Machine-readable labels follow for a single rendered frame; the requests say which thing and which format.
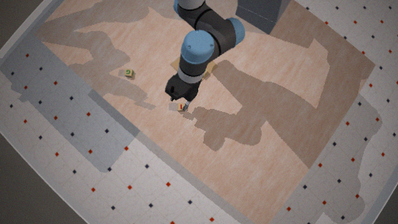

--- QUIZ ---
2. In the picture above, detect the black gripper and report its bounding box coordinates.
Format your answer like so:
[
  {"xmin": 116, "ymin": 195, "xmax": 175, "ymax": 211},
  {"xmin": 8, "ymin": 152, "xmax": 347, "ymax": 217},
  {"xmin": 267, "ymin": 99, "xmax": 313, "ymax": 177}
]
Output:
[{"xmin": 165, "ymin": 63, "xmax": 204, "ymax": 111}]

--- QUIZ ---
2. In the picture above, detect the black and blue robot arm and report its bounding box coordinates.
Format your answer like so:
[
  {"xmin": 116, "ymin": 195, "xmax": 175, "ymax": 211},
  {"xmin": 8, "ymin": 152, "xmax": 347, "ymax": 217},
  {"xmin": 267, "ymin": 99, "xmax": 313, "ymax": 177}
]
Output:
[{"xmin": 173, "ymin": 0, "xmax": 245, "ymax": 77}]

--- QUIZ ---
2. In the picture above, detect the tan square mat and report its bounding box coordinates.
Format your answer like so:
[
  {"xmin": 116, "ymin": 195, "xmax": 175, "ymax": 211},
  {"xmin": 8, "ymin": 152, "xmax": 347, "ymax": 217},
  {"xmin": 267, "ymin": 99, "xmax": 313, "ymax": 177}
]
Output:
[{"xmin": 171, "ymin": 58, "xmax": 218, "ymax": 81}]

